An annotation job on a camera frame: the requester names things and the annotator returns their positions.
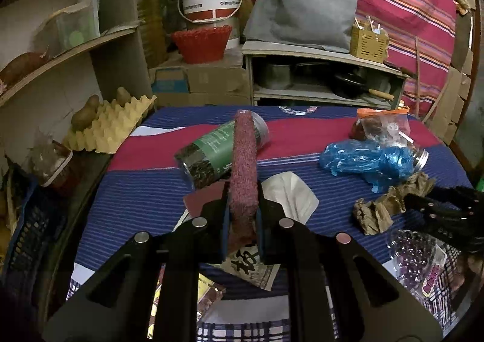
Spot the large potato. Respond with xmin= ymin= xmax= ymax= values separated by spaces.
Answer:
xmin=71 ymin=94 xmax=101 ymax=131

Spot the wooden shelf unit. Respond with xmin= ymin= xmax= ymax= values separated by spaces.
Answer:
xmin=0 ymin=0 xmax=152 ymax=161

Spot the white tissue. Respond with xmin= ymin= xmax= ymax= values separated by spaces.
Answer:
xmin=261 ymin=172 xmax=319 ymax=222

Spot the clear plastic container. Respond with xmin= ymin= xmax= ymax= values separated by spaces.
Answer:
xmin=36 ymin=0 xmax=101 ymax=57

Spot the yellow red long box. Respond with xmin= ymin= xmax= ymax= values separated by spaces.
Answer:
xmin=147 ymin=272 xmax=226 ymax=339

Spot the red plastic basket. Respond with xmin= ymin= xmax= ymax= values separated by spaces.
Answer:
xmin=170 ymin=25 xmax=233 ymax=64

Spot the orange-top zip bag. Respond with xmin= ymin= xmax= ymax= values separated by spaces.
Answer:
xmin=350 ymin=108 xmax=411 ymax=142

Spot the low wooden cabinet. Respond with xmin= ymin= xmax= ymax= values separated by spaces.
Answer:
xmin=241 ymin=41 xmax=411 ymax=110

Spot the grey cloth cover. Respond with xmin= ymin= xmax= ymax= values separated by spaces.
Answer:
xmin=243 ymin=0 xmax=358 ymax=53

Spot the clear jar green label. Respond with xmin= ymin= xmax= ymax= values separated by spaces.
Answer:
xmin=174 ymin=111 xmax=270 ymax=189

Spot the yellow egg carton tray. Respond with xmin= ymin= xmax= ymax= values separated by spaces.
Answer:
xmin=62 ymin=94 xmax=157 ymax=154

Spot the blue plastic bag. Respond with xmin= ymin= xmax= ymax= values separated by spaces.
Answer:
xmin=319 ymin=139 xmax=414 ymax=194

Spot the sweet potato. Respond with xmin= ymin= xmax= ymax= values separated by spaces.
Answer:
xmin=0 ymin=52 xmax=50 ymax=89

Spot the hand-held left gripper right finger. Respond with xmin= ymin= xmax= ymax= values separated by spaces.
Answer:
xmin=257 ymin=185 xmax=443 ymax=342

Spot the yellow chopstick holder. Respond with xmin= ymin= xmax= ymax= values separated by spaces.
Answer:
xmin=350 ymin=17 xmax=390 ymax=64

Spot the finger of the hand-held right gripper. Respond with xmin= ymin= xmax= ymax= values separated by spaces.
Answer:
xmin=406 ymin=208 xmax=460 ymax=231
xmin=404 ymin=186 xmax=484 ymax=214

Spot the glass jar metal lid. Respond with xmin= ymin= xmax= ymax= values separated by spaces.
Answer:
xmin=406 ymin=138 xmax=430 ymax=172

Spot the brown paper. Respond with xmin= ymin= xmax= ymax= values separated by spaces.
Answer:
xmin=353 ymin=172 xmax=435 ymax=236

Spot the large yellow oil jug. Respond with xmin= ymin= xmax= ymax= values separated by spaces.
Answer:
xmin=134 ymin=0 xmax=169 ymax=68

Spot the steel pot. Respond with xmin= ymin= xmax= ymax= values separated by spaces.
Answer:
xmin=261 ymin=62 xmax=296 ymax=90

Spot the white packet with calligraphy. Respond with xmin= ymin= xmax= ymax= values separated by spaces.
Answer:
xmin=221 ymin=244 xmax=280 ymax=292

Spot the blue plastic crate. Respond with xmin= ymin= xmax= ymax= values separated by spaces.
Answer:
xmin=0 ymin=172 xmax=69 ymax=290

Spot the maroon scouring pad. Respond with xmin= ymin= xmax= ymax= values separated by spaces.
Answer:
xmin=229 ymin=109 xmax=261 ymax=248
xmin=183 ymin=181 xmax=227 ymax=222

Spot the clear blister candy tray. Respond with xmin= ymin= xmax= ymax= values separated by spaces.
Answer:
xmin=388 ymin=229 xmax=449 ymax=299

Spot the black pan wooden handle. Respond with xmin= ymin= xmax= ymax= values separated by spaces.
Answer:
xmin=333 ymin=68 xmax=394 ymax=101

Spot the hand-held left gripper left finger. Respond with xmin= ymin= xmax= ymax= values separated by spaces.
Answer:
xmin=41 ymin=198 xmax=231 ymax=342

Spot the cardboard box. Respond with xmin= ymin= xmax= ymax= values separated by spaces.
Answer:
xmin=149 ymin=58 xmax=252 ymax=106

